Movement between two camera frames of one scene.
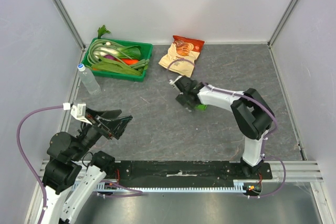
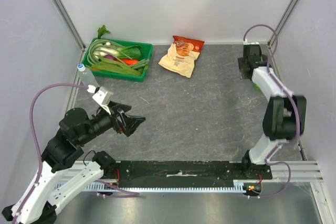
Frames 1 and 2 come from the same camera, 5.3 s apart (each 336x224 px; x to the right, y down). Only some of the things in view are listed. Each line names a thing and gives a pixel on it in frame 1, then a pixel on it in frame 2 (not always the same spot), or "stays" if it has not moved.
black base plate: (194, 171) stays
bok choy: (127, 52) stays
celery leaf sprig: (102, 31) stays
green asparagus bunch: (140, 65) stays
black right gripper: (184, 98) -> (245, 64)
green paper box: (201, 107) -> (256, 87)
